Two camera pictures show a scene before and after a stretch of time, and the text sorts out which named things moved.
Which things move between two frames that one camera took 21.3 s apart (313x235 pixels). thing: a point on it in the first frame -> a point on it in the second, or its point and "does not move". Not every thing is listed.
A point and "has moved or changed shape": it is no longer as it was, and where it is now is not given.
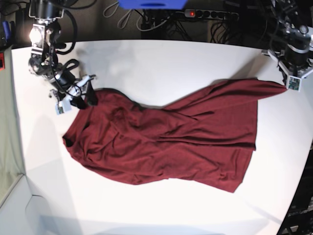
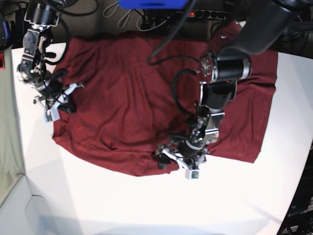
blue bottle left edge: (7, 30) does not move
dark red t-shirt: (208, 136) has moved or changed shape
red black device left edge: (2, 61) does not move
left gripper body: (70, 87) -> (54, 94)
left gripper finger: (92, 99) -> (69, 107)
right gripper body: (294, 60) -> (190, 157)
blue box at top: (169, 4) does not move
